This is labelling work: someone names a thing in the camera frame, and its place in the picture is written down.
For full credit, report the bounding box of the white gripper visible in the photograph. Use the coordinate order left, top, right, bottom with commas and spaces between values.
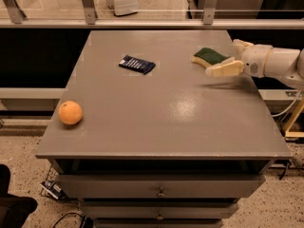
205, 39, 273, 78

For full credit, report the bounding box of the green and yellow sponge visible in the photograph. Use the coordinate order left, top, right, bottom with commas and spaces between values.
191, 47, 227, 67

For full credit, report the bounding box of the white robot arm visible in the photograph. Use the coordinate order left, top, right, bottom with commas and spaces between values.
206, 39, 304, 90

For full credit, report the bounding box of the dark blue snack packet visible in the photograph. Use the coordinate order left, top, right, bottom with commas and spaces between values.
119, 55, 156, 74

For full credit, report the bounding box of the grey drawer cabinet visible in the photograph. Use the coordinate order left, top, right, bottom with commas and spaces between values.
37, 30, 290, 228

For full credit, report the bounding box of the orange fruit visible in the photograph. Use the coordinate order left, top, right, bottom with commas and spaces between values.
58, 101, 83, 125

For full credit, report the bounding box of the top drawer with knob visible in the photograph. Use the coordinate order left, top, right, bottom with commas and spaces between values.
56, 175, 265, 199

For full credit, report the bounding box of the drawer with knob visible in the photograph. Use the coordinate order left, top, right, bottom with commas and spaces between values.
80, 201, 238, 219
56, 175, 265, 199

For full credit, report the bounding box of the small box on floor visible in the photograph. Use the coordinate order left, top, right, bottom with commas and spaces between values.
41, 180, 64, 200

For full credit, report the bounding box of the black chair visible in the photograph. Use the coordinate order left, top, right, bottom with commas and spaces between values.
0, 164, 38, 228

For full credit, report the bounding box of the yellow wooden frame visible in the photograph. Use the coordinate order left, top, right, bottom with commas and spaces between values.
282, 98, 304, 138

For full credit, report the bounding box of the black floor cable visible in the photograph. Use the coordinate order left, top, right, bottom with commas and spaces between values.
51, 211, 93, 228

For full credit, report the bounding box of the metal railing frame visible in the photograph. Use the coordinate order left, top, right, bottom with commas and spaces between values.
0, 0, 304, 29

